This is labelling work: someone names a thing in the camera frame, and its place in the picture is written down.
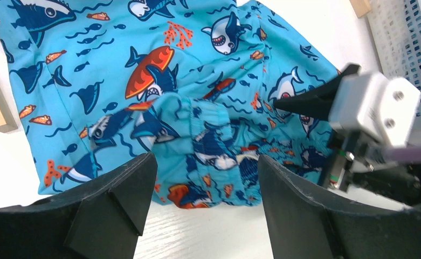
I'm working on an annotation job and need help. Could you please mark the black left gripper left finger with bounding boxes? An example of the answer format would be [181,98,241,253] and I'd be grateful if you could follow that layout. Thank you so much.
[0,153,157,258]

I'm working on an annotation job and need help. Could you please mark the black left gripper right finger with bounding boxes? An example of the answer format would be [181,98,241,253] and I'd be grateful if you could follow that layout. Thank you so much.
[258,155,421,258]

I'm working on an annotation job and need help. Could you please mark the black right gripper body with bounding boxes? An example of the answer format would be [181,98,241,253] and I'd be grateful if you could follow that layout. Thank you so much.
[318,130,378,192]

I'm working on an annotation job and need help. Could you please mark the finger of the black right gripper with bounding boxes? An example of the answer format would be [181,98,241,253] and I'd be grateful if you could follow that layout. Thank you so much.
[273,63,361,121]

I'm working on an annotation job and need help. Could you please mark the teal fish print shorts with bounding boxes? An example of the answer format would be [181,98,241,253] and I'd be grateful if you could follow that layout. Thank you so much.
[0,1,337,209]

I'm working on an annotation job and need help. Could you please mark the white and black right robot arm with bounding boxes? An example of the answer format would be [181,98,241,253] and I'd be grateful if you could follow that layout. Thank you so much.
[269,64,421,206]

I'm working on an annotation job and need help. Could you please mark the white plastic basket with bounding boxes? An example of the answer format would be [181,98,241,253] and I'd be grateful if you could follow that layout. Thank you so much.
[367,0,421,117]

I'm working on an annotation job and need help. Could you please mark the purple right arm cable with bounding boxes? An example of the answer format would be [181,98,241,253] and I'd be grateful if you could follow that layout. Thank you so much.
[383,141,421,166]

